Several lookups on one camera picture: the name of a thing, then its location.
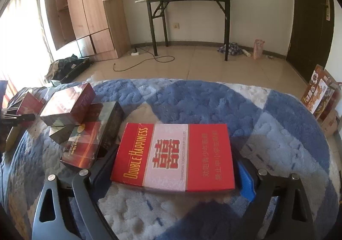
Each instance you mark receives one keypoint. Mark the blue and white fleece blanket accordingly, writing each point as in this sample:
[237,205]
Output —
[213,101]

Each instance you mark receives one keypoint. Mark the dark door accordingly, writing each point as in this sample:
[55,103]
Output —
[307,21]

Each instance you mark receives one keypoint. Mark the small dark gold box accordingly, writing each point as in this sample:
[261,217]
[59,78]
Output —
[59,133]

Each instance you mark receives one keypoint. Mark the dark red glossy box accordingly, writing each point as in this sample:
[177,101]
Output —
[66,101]

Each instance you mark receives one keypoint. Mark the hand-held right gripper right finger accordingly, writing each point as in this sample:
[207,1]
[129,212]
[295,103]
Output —
[245,181]

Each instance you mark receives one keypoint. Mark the wall socket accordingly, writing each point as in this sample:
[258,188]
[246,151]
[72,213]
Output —
[175,26]

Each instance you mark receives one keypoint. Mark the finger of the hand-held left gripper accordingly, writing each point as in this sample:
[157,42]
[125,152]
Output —
[18,118]

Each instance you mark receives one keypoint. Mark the brown cardboard box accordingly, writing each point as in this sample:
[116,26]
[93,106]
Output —
[332,122]

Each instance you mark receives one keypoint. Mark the white bottle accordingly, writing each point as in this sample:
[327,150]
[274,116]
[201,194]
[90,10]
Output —
[247,53]

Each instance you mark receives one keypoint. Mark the window curtain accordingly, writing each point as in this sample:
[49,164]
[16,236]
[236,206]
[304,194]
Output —
[21,42]

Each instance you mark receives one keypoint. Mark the wooden wardrobe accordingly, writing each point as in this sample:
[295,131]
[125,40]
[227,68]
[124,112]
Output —
[96,2]

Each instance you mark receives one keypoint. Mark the pile of clothes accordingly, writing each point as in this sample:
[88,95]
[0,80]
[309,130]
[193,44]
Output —
[58,67]

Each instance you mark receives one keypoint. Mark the red and white cigarette carton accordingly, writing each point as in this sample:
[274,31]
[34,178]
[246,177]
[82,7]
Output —
[171,160]

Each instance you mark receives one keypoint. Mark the black suitcase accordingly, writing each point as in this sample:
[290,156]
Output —
[77,67]

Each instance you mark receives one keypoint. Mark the white power strip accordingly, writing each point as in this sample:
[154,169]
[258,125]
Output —
[135,51]

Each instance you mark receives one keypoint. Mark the dark carton with gold label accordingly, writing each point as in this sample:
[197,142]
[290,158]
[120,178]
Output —
[85,144]

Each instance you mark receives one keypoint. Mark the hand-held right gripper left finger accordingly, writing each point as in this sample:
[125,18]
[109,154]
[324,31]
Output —
[103,173]

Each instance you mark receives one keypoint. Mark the plaid cloth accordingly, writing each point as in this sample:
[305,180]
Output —
[231,48]

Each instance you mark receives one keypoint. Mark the pink bag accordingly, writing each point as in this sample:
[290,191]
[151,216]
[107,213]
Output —
[258,49]

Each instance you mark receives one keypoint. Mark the small red box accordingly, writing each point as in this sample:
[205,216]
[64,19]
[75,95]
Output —
[30,106]

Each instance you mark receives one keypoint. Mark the printed snack box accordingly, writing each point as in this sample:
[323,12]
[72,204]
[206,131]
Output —
[318,93]

